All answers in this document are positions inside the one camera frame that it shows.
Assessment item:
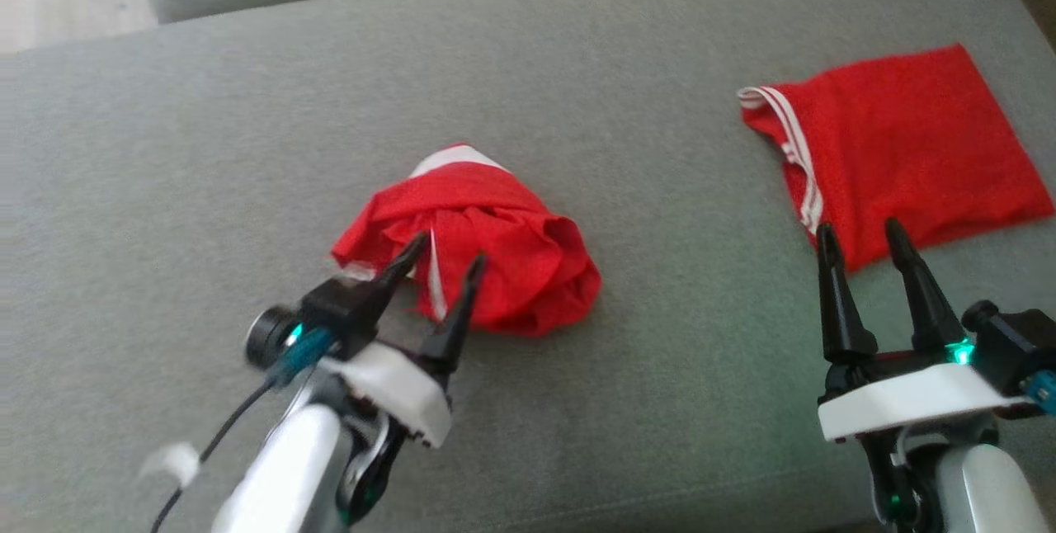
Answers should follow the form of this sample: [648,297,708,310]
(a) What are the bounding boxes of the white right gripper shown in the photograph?
[815,218,1025,522]

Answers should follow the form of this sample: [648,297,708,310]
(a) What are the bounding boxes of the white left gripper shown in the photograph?
[318,232,488,519]

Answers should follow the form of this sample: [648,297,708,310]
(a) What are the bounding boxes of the red Bulls basketball shorts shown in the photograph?
[331,143,602,337]

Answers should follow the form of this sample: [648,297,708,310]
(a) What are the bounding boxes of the red Bulls basketball jersey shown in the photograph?
[737,43,1056,274]

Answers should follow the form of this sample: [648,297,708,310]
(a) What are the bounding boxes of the grey sofa seat cushion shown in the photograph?
[0,0,1056,533]

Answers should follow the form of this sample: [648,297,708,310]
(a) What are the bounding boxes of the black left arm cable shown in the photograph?
[148,327,335,533]

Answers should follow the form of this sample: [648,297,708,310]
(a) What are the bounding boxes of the white left cable label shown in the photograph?
[139,442,201,489]

